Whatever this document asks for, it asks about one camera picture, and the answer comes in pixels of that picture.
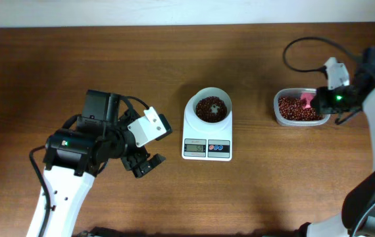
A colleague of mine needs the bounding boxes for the white round bowl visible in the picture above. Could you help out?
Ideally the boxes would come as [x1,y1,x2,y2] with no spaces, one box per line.
[191,87,232,123]

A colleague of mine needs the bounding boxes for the pink measuring scoop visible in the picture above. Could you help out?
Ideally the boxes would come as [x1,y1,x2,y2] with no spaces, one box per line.
[300,92,315,109]

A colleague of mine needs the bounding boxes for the red beans in bowl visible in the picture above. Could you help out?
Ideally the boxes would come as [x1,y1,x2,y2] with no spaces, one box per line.
[195,96,228,123]

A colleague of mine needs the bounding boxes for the clear plastic bean container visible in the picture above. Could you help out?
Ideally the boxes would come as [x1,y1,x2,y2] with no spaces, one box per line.
[274,88,330,126]

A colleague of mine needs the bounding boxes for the white digital kitchen scale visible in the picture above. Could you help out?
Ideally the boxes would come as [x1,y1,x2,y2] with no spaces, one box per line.
[182,102,233,161]

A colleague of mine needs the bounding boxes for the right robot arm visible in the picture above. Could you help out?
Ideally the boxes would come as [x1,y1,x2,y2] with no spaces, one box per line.
[297,47,375,237]

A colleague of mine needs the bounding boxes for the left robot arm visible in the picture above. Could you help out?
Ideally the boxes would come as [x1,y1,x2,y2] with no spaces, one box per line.
[27,90,172,236]

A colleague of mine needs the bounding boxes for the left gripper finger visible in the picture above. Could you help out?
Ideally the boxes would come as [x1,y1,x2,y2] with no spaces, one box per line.
[120,153,150,171]
[132,154,166,178]

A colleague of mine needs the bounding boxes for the red beans in container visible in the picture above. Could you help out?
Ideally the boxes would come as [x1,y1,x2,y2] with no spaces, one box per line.
[278,97,323,121]

